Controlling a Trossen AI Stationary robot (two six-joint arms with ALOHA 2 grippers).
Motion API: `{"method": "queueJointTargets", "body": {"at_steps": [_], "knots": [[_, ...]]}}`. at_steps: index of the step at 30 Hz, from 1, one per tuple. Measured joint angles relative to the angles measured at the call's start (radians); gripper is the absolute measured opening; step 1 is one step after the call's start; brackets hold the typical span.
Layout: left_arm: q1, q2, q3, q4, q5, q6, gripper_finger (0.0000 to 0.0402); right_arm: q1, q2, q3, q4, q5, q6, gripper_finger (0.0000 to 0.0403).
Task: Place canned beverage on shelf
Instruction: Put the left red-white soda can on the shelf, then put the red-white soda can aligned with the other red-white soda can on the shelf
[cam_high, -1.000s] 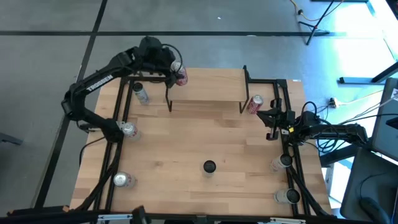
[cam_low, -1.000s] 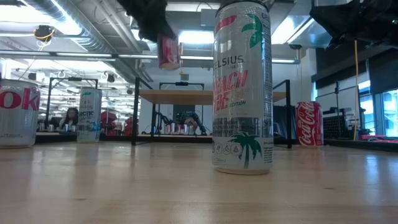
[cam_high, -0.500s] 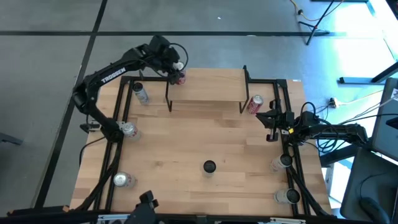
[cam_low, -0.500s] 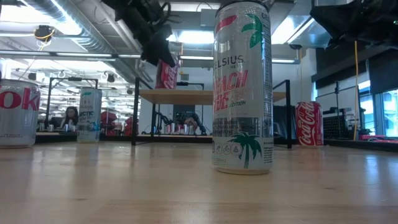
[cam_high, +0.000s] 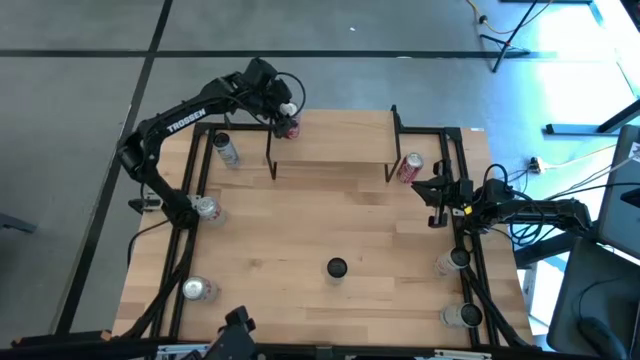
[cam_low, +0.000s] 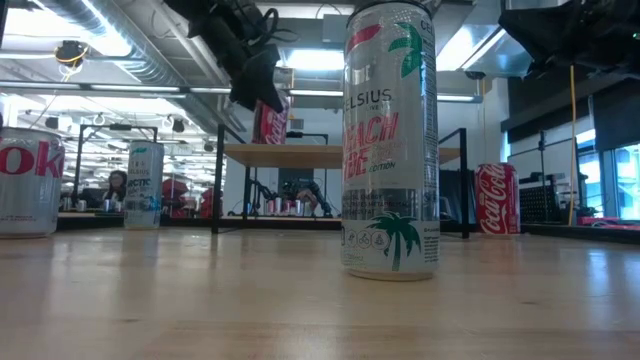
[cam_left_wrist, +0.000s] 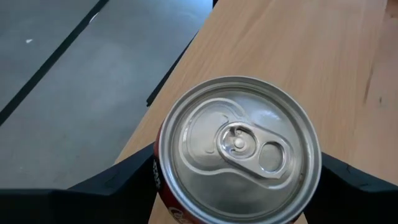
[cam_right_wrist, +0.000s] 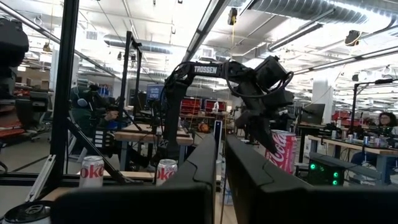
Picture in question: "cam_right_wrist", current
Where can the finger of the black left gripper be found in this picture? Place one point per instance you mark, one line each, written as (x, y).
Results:
(265, 135)
(245, 120)

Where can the black bulky equipment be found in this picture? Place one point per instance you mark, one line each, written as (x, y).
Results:
(12, 46)

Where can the black table frame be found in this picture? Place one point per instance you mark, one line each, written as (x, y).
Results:
(63, 93)

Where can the blue display screen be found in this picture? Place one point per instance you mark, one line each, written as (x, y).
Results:
(154, 92)

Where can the black slotted bracket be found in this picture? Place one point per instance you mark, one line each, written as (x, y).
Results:
(99, 139)

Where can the white aluminium profile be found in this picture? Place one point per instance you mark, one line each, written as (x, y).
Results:
(40, 180)

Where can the black office chair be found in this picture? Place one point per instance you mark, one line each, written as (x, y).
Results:
(31, 109)

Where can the black monitor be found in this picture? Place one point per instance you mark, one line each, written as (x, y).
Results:
(312, 113)

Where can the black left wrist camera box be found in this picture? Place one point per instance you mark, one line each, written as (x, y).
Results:
(270, 71)

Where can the red storage bins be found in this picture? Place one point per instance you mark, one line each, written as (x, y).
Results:
(191, 106)

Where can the red Coca-Cola can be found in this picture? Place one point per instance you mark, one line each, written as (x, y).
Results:
(286, 152)

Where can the silver ventilation duct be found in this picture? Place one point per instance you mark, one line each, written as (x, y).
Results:
(311, 11)

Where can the white upright device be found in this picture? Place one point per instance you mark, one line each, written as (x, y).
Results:
(218, 135)

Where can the wooden background table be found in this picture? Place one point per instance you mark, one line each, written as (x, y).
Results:
(140, 137)
(373, 151)

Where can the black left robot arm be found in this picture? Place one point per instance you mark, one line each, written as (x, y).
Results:
(177, 102)

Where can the silver Diet Coke can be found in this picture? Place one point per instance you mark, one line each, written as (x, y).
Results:
(91, 171)

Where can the tall white blue-print can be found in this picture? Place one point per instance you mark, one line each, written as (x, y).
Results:
(28, 213)

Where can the person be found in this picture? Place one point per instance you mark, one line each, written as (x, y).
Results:
(387, 119)
(84, 115)

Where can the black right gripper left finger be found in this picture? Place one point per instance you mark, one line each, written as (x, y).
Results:
(155, 205)

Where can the black computer with green lights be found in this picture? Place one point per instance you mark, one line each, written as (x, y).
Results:
(325, 171)

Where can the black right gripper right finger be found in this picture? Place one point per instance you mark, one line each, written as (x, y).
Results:
(295, 205)

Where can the black background rig frame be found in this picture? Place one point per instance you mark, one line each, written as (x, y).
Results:
(354, 105)
(124, 77)

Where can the tall slim silver red-print can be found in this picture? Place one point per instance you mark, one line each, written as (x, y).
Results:
(166, 172)

